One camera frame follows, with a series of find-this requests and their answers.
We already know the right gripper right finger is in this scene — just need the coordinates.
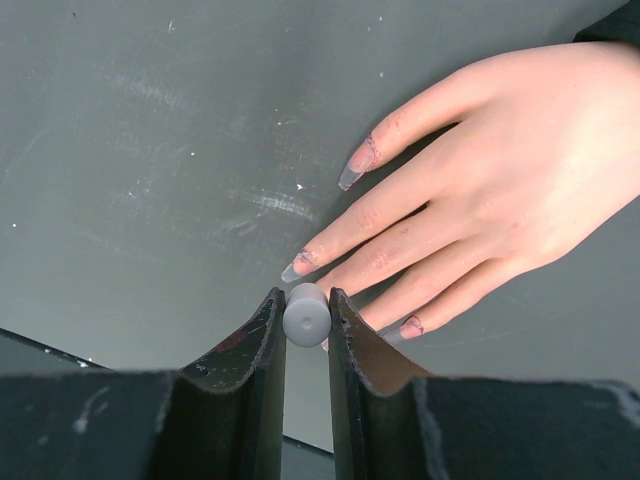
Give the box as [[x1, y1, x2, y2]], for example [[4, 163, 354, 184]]
[[329, 289, 639, 479]]

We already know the mannequin hand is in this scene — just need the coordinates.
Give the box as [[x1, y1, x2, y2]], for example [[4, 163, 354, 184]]
[[282, 41, 639, 341]]

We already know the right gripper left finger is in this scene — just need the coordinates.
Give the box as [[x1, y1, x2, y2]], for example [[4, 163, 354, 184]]
[[1, 288, 286, 479]]

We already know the white nail polish cap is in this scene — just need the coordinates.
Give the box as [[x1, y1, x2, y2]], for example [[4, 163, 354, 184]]
[[283, 283, 331, 348]]

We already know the black sleeve cloth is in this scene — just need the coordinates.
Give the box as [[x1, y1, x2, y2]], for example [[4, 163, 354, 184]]
[[573, 0, 640, 47]]

